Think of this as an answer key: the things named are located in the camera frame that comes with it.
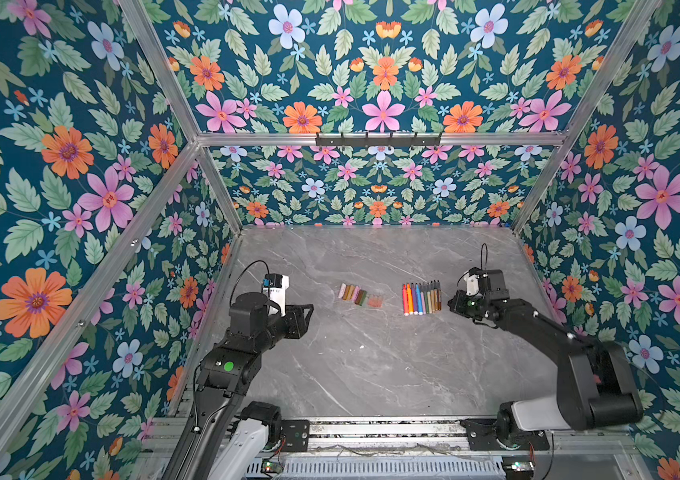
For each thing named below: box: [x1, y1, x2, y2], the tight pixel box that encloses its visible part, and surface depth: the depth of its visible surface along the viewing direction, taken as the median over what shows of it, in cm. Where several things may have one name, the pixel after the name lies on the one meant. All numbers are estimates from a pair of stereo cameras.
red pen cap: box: [367, 296, 383, 308], surface depth 100 cm
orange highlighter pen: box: [406, 283, 413, 315], surface depth 100 cm
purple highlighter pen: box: [411, 282, 417, 313], surface depth 100 cm
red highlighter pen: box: [402, 284, 409, 317], surface depth 100 cm
